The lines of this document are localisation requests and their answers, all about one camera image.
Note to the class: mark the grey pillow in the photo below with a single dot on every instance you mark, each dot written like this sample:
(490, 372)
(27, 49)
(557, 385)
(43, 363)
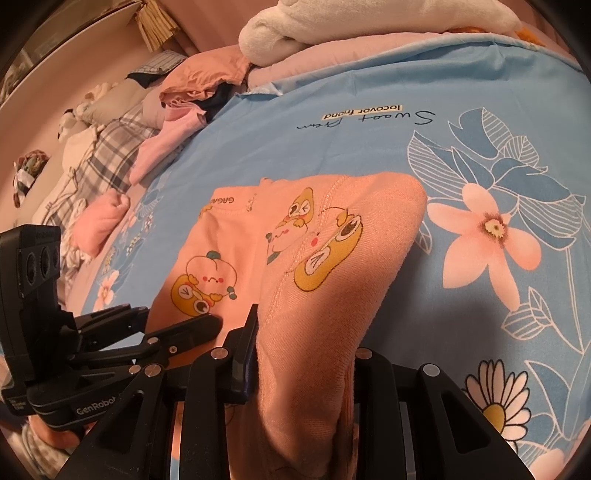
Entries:
(124, 99)

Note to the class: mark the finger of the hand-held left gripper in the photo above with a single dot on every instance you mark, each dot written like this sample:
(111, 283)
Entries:
(189, 332)
(115, 321)

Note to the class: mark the pink knit garment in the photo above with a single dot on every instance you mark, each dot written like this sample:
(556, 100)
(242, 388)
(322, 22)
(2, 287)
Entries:
(161, 147)

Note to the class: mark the plaid pillow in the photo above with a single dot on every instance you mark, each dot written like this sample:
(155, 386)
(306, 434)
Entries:
(106, 157)

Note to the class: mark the small pink cloth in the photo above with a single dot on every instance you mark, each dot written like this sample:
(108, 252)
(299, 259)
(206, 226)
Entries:
(99, 217)

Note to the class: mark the dark flower ornament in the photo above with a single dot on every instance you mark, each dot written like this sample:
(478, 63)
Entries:
(27, 170)

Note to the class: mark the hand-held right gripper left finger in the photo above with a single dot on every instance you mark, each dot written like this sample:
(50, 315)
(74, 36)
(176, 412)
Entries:
(247, 355)

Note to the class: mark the dark cloth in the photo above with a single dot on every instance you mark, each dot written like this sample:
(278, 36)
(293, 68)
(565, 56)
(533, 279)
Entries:
(219, 101)

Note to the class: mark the woven straw decoration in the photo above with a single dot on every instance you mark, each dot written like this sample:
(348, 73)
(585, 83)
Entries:
(154, 25)

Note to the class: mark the white fluffy blanket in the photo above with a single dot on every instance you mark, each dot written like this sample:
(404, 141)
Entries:
(323, 27)

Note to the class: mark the person's left forearm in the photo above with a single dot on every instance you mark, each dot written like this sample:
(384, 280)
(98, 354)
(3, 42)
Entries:
(41, 438)

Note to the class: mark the peach cloth pile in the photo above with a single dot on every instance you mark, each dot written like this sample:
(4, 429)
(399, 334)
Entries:
(198, 76)

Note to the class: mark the pink quilt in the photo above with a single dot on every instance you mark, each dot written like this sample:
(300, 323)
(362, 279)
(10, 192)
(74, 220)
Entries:
(314, 60)

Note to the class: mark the white plush toy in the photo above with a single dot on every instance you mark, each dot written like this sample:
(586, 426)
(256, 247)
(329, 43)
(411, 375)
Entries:
(85, 104)

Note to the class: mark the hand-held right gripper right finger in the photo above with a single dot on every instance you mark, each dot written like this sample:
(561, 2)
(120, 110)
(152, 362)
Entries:
(371, 374)

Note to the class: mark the peach cartoon print pants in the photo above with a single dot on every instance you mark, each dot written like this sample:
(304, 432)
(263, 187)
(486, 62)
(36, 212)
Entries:
(323, 300)

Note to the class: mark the blue floral bedsheet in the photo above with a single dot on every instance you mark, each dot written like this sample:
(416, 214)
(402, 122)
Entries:
(369, 152)

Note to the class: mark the striped cloth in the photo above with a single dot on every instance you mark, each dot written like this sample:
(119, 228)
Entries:
(159, 62)

